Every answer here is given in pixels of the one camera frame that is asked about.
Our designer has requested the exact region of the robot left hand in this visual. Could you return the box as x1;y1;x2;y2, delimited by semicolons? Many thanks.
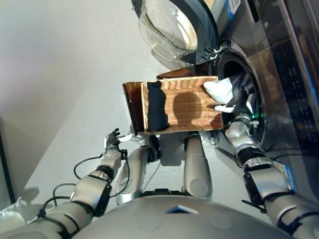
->
104;127;135;150

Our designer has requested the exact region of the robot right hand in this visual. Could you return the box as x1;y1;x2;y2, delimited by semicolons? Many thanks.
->
213;74;255;117

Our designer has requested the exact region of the white garment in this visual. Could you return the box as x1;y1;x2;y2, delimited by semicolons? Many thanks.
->
203;76;234;105

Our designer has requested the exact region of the black garment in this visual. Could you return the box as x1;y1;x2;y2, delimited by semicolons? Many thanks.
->
145;80;171;132

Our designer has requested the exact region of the dark grey washing machine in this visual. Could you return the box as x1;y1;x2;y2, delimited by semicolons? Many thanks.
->
194;0;319;200

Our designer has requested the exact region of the round glass washing machine door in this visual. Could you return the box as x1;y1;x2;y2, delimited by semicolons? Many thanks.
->
131;0;220;66

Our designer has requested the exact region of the brown wooden stool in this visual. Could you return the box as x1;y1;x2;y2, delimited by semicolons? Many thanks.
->
122;69;198;133

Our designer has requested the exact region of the rectangular wicker laundry basket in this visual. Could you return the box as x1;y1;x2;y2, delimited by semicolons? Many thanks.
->
141;75;224;135

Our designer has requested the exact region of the silver robot right leg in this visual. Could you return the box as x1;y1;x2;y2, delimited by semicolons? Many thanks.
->
181;131;213;201

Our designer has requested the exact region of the small blue white sticker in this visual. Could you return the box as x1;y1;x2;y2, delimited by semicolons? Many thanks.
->
225;0;242;23

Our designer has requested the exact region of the blue energy label sticker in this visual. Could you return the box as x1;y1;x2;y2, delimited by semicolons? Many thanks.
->
273;161;299;193

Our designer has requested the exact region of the grey robot torso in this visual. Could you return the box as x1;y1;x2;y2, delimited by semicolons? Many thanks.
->
72;189;295;239

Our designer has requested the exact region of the white round object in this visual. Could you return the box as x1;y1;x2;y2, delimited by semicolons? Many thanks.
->
0;196;27;226

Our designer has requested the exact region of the thin white floor cable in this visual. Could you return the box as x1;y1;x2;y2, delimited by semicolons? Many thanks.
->
122;133;161;182

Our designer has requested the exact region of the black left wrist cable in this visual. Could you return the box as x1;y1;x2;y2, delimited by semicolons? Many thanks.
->
37;155;132;220

